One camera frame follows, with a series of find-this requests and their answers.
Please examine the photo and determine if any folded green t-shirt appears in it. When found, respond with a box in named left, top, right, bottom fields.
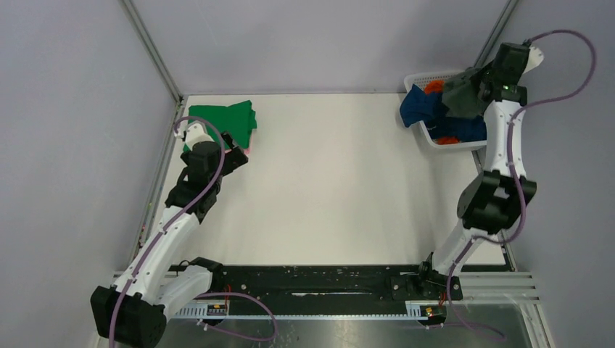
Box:
left=188, top=100, right=257, bottom=150

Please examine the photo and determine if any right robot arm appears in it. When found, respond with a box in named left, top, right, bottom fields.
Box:
left=406, top=41, right=542, bottom=300

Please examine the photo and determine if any blue t-shirt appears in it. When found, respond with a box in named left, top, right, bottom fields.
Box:
left=400, top=85, right=487, bottom=142

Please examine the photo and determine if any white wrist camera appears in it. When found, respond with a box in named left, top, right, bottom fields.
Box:
left=173, top=121, right=214, bottom=152
left=523, top=46, right=545, bottom=75

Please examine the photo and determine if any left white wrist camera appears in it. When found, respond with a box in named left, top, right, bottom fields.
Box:
left=173, top=121, right=214, bottom=152

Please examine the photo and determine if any white slotted cable duct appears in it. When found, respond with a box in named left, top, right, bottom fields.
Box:
left=172, top=300, right=446, bottom=320

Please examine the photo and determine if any grey t-shirt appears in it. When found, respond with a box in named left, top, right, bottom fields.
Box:
left=442, top=67, right=490, bottom=119

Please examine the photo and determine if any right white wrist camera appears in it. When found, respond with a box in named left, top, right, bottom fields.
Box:
left=523, top=46, right=545, bottom=75

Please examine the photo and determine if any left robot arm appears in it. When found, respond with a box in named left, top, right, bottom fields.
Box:
left=90, top=131, right=248, bottom=347

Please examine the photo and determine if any white plastic basket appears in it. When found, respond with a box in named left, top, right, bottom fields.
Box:
left=403, top=69, right=487, bottom=151

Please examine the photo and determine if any orange t-shirt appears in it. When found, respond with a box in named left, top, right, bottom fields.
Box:
left=424, top=80, right=460, bottom=145

